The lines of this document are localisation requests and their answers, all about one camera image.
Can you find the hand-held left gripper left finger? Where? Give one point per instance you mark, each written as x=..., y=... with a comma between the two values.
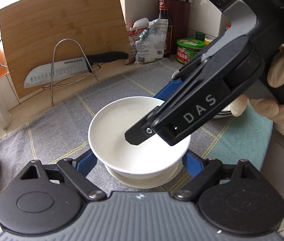
x=88, y=164

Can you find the dark red knife block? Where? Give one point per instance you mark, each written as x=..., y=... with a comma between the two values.
x=179, y=25

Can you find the green binder clip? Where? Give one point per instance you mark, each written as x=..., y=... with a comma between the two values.
x=143, y=34

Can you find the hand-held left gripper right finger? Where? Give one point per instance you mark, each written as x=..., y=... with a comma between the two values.
x=192, y=165

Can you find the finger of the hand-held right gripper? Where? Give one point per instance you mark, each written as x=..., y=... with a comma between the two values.
x=168, y=89
x=139, y=135

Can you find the red white printed bag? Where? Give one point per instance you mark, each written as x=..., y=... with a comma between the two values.
x=133, y=37

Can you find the plain white bowl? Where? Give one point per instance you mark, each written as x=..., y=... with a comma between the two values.
x=111, y=130

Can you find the grey and teal towel mat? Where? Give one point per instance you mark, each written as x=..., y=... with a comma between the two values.
x=56, y=130

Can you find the white blue printed bag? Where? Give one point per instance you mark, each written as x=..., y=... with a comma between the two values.
x=152, y=45

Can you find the yellow lid spice jar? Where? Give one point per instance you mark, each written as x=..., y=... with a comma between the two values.
x=209, y=41

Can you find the bamboo cutting board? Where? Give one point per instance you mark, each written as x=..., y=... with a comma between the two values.
x=56, y=17

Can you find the green lid sauce jar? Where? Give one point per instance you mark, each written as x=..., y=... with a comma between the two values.
x=187, y=51

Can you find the small green cap bottle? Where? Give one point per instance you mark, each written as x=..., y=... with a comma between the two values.
x=200, y=35

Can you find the white plate two fruit prints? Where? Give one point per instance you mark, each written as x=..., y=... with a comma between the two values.
x=222, y=115

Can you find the dark soy sauce bottle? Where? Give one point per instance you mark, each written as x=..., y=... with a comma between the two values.
x=164, y=10

